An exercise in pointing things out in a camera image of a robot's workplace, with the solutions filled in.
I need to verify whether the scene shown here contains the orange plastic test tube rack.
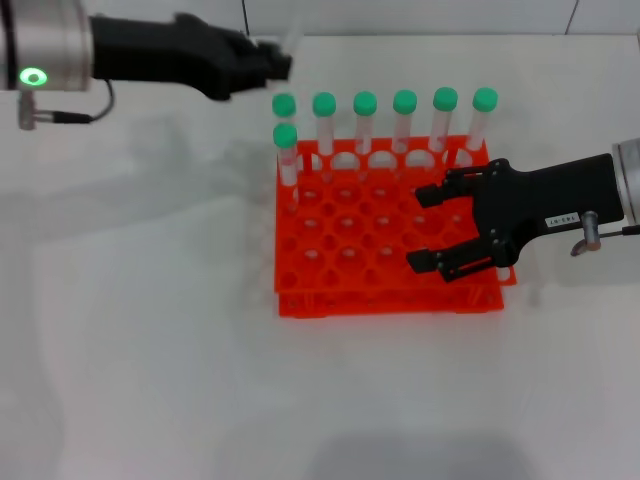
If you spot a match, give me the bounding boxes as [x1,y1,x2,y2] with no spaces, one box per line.
[273,135,517,319]

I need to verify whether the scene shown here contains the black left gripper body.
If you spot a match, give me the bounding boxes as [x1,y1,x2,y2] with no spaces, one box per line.
[89,12,262,104]

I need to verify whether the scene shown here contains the right wrist cable with plug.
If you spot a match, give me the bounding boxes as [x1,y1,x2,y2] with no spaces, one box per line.
[569,210,640,258]

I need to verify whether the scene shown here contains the left wrist cable with plug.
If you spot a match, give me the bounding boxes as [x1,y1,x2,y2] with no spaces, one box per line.
[17,79,117,132]

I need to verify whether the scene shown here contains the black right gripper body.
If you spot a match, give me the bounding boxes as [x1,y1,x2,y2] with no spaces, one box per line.
[471,152,625,270]

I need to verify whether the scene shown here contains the wrist cable with plug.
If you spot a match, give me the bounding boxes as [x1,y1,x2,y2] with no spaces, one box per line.
[569,210,640,258]
[17,79,117,132]

